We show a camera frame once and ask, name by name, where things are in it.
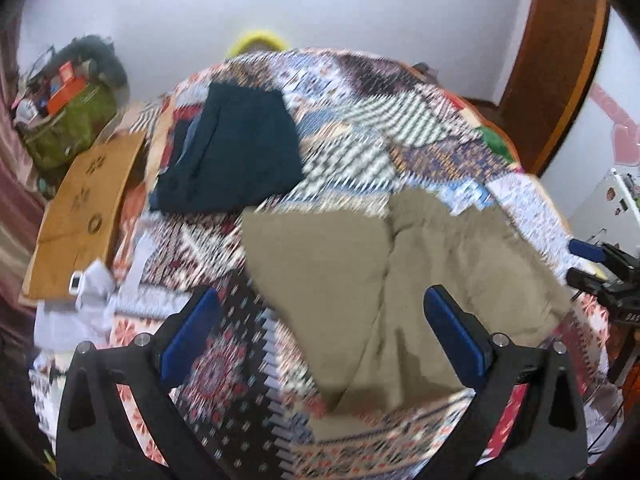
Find yellow round object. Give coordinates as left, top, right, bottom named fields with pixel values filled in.
left=226, top=29, right=290, bottom=58

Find orange box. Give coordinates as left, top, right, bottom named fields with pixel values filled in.
left=47, top=62, right=87, bottom=115

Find khaki olive pants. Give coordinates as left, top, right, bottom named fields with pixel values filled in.
left=241, top=188, right=570, bottom=414

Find patchwork patterned bedsheet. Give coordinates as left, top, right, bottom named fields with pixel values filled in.
left=32, top=49, right=627, bottom=479

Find grey plush toy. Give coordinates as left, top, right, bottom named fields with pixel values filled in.
left=51, top=35, right=128, bottom=89

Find brown wooden door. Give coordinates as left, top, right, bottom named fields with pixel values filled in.
left=499, top=0, right=608, bottom=176

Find folded dark navy pants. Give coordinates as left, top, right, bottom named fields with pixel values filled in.
left=150, top=82, right=304, bottom=214

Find striped pink curtain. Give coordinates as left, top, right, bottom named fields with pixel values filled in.
left=1, top=18, right=43, bottom=346

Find brown cardboard box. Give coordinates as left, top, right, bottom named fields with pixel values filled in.
left=23, top=131, right=145, bottom=300

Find white refrigerator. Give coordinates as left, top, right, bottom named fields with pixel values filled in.
left=568, top=168, right=640, bottom=257

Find green fabric storage bag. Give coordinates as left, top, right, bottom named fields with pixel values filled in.
left=16, top=84, right=117, bottom=171

